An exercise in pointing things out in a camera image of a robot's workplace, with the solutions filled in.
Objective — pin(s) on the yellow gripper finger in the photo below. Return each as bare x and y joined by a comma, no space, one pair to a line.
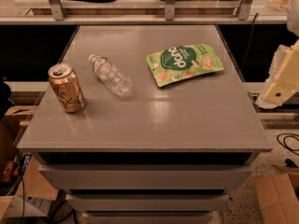
283,81

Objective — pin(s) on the orange soda can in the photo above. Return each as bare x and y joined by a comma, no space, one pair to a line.
64,81

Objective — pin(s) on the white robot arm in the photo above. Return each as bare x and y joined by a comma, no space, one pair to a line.
292,8

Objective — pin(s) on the green snack pouch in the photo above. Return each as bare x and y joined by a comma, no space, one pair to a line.
183,62

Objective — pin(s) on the cardboard box right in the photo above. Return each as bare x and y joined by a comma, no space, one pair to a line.
278,196

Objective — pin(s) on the cardboard box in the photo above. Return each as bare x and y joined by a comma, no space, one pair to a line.
24,191
278,196

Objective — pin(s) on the clear plastic water bottle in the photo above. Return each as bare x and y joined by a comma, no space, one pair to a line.
111,76

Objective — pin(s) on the cardboard box left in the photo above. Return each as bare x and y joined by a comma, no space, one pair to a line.
24,191

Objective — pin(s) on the metal shelf rail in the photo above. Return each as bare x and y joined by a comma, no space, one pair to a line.
140,11

